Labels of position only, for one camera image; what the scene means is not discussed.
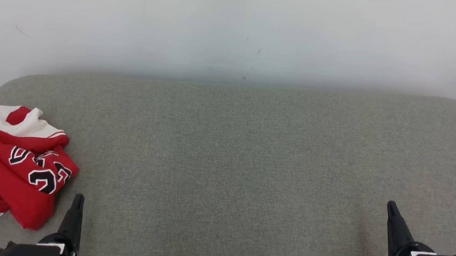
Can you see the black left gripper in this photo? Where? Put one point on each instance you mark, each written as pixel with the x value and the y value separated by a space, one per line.
pixel 70 255

